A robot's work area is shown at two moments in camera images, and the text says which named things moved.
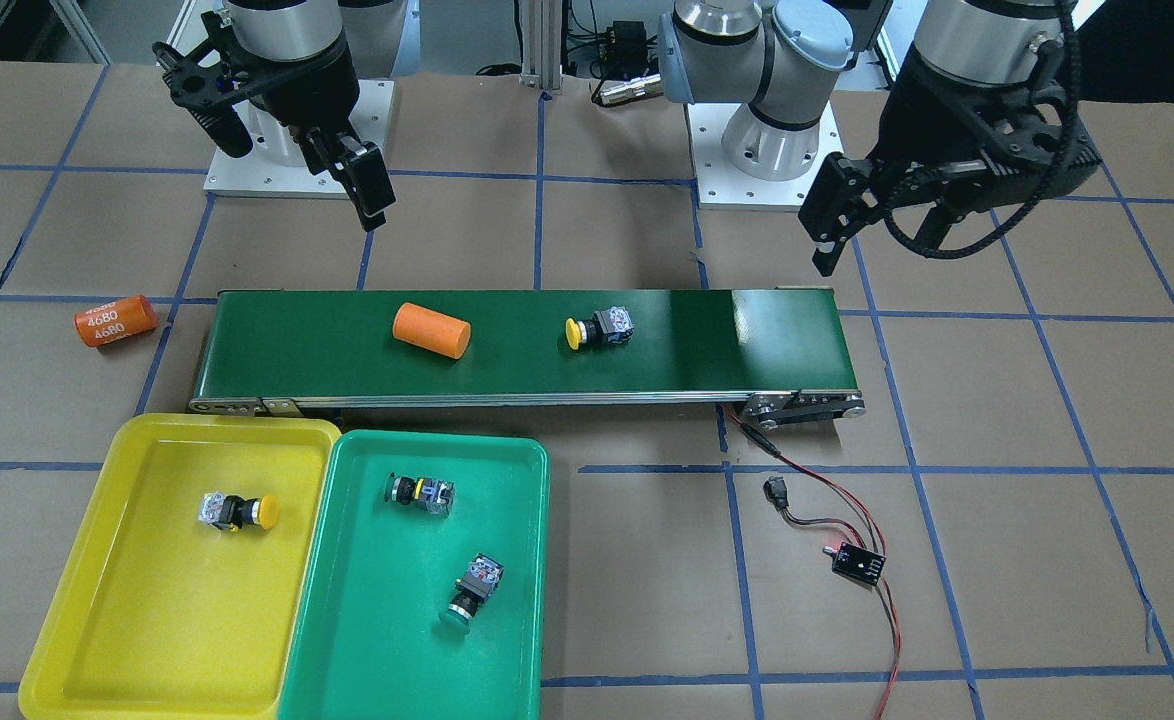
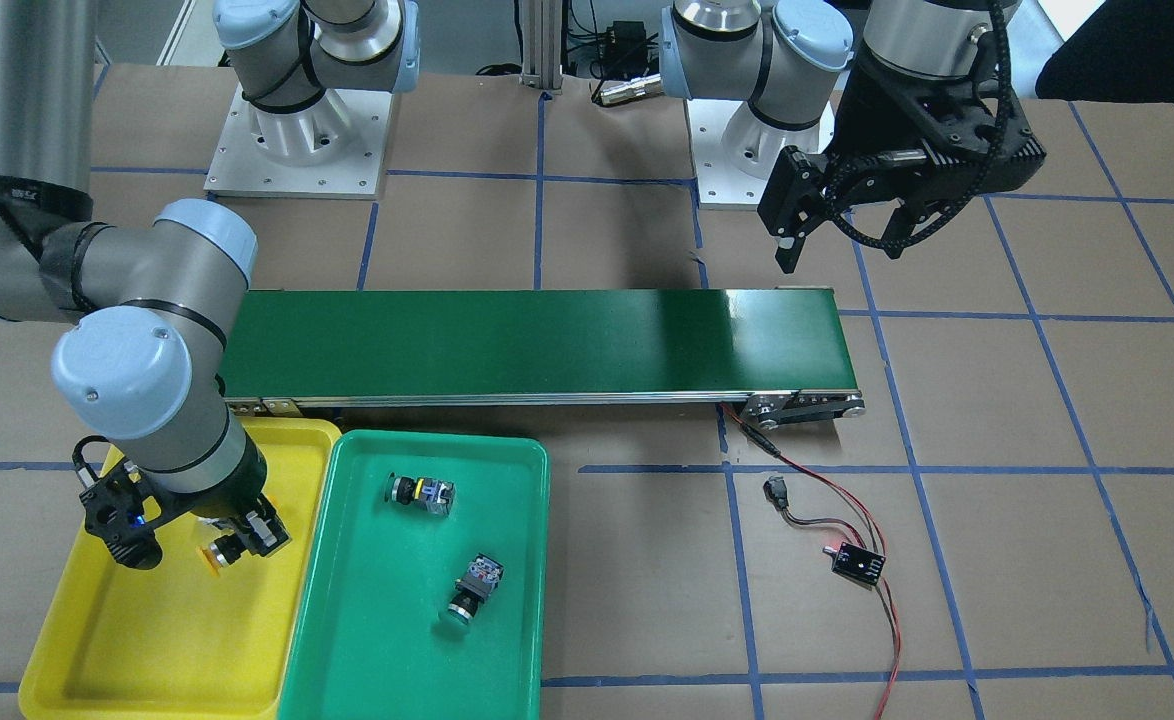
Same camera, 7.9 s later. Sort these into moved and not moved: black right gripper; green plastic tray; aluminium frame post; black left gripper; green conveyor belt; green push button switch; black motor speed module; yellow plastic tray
Moved: black right gripper; black left gripper
Not moved: green conveyor belt; green push button switch; green plastic tray; black motor speed module; aluminium frame post; yellow plastic tray
